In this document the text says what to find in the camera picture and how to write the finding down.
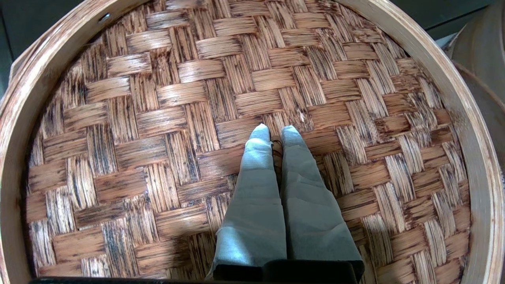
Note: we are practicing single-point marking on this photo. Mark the large bamboo steamer stack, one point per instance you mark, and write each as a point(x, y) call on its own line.
point(485, 47)

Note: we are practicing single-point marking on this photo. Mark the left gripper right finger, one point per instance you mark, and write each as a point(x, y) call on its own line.
point(311, 221)

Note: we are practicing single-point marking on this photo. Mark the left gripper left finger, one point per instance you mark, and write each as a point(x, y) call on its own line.
point(256, 213)

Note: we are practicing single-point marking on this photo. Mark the small woven bamboo lid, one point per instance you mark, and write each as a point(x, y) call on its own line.
point(158, 118)

